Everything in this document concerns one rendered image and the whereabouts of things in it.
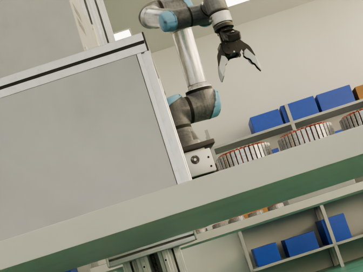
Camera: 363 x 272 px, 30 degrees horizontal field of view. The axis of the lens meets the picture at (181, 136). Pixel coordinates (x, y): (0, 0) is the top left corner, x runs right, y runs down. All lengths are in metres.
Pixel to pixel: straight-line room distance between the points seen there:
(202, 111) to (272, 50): 6.20
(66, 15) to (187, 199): 0.57
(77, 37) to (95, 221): 0.49
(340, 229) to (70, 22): 6.79
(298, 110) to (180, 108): 5.53
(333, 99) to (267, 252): 1.98
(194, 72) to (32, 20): 1.34
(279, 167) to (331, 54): 7.82
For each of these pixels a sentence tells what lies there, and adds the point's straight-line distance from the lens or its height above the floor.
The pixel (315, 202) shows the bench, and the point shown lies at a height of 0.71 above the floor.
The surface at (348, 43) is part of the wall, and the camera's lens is 9.10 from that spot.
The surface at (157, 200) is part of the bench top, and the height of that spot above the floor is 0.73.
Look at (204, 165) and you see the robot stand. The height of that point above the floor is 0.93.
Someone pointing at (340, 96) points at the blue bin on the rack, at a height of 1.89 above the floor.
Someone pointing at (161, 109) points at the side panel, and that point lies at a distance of 1.47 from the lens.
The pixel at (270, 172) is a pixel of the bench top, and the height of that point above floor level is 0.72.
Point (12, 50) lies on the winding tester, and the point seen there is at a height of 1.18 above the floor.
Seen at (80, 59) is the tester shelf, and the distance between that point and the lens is 1.51.
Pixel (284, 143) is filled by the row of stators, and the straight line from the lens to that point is 1.33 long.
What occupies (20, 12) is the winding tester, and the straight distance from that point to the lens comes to 1.61.
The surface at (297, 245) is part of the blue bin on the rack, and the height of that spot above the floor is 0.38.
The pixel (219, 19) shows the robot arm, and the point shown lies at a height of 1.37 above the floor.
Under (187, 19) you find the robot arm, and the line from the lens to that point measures 2.49.
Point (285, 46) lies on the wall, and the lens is 8.99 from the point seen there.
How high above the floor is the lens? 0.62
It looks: 10 degrees up
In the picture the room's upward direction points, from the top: 18 degrees counter-clockwise
